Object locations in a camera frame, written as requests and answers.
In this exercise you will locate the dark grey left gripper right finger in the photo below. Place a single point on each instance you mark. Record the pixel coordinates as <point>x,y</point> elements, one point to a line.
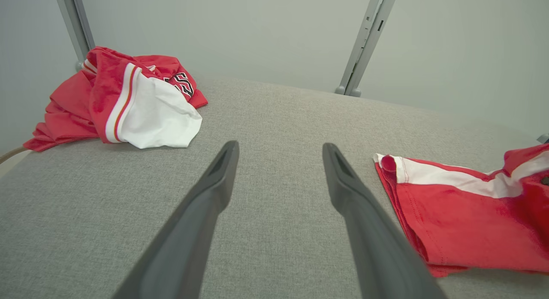
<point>377,247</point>

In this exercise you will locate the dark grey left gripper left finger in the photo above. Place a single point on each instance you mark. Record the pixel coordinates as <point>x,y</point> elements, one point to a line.
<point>188,230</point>

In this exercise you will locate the red shorts with white stripes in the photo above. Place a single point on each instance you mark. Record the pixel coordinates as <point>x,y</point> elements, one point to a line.
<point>472,221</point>

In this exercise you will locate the red shirt with white sleeves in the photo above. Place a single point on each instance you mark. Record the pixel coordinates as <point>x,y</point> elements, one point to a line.
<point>107,97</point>

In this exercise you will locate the grey double partition post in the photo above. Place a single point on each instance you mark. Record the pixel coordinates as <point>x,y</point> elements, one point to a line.
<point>364,41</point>

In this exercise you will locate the grey metal frame post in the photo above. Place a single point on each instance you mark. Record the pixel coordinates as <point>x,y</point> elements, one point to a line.
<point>77,28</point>

